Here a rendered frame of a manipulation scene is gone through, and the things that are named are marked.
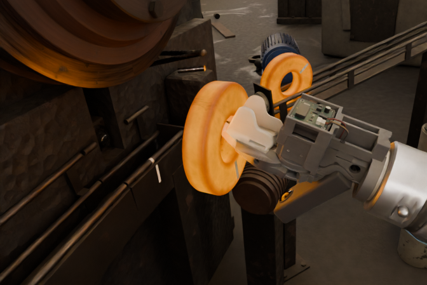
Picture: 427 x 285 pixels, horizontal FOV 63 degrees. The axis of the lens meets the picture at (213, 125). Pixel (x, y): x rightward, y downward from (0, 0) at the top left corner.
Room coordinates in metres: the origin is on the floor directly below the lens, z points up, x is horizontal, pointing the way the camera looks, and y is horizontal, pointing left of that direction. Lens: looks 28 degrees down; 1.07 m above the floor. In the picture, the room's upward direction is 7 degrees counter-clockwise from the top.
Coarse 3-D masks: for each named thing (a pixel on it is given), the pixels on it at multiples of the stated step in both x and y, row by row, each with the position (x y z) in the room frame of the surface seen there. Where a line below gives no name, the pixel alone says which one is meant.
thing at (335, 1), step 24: (336, 0) 3.01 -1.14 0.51; (360, 0) 2.86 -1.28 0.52; (384, 0) 2.73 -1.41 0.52; (408, 0) 2.63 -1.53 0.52; (336, 24) 3.00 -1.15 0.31; (360, 24) 2.85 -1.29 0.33; (384, 24) 2.72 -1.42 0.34; (408, 24) 2.61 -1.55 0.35; (336, 48) 2.99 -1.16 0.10; (360, 48) 2.85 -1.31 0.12
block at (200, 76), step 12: (192, 72) 0.79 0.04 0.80; (204, 72) 0.78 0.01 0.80; (168, 84) 0.77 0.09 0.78; (180, 84) 0.75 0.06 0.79; (192, 84) 0.74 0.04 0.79; (204, 84) 0.75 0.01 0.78; (168, 96) 0.78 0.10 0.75; (180, 96) 0.76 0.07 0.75; (192, 96) 0.74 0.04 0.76; (180, 108) 0.76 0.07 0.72; (180, 120) 0.76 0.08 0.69
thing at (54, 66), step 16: (0, 16) 0.40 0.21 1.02; (176, 16) 0.70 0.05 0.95; (0, 32) 0.39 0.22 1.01; (16, 32) 0.41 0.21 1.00; (0, 48) 0.39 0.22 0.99; (16, 48) 0.40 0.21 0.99; (32, 48) 0.42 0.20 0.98; (48, 48) 0.44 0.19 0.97; (160, 48) 0.64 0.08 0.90; (16, 64) 0.45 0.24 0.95; (32, 64) 0.42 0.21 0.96; (48, 64) 0.43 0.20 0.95; (64, 64) 0.45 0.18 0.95; (80, 64) 0.47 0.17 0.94; (96, 64) 0.50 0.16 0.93; (128, 64) 0.56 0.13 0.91; (144, 64) 0.59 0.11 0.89; (64, 80) 0.45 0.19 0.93; (80, 80) 0.47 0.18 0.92; (96, 80) 0.49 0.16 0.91; (112, 80) 0.52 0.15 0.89; (128, 80) 0.55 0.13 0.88
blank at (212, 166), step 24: (216, 96) 0.40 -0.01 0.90; (240, 96) 0.45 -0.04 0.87; (192, 120) 0.38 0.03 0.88; (216, 120) 0.39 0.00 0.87; (192, 144) 0.36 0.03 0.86; (216, 144) 0.38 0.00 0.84; (192, 168) 0.36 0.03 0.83; (216, 168) 0.37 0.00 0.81; (240, 168) 0.43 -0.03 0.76; (216, 192) 0.37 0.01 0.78
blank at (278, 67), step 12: (276, 60) 0.87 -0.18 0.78; (288, 60) 0.87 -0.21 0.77; (300, 60) 0.89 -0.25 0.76; (264, 72) 0.87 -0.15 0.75; (276, 72) 0.85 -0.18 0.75; (288, 72) 0.87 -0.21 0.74; (300, 72) 0.89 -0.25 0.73; (312, 72) 0.90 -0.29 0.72; (264, 84) 0.85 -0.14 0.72; (276, 84) 0.85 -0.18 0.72; (300, 84) 0.89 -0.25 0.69; (276, 96) 0.85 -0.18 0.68; (300, 96) 0.89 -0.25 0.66; (276, 108) 0.85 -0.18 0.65
